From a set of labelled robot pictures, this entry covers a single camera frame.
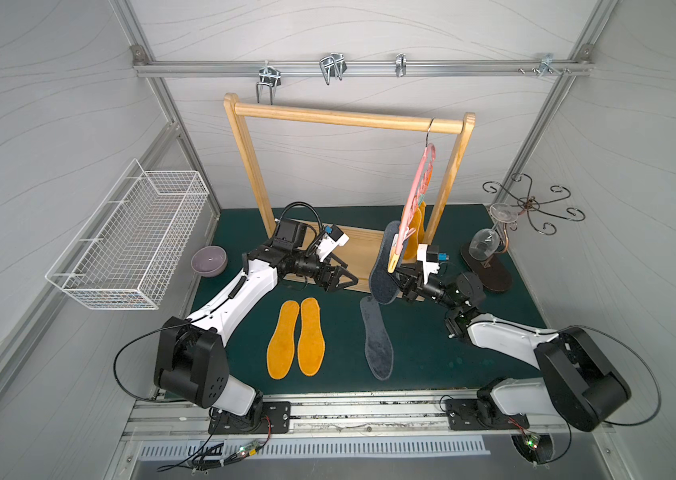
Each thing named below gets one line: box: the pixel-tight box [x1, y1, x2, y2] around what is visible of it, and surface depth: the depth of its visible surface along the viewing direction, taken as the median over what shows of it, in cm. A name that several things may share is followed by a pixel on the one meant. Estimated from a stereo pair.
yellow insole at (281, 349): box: [266, 300, 300, 380], surface depth 88 cm
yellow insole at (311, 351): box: [297, 297, 325, 377], surface depth 88 cm
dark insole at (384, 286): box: [369, 221, 401, 306], surface depth 76 cm
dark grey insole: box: [360, 295, 394, 381], surface depth 87 cm
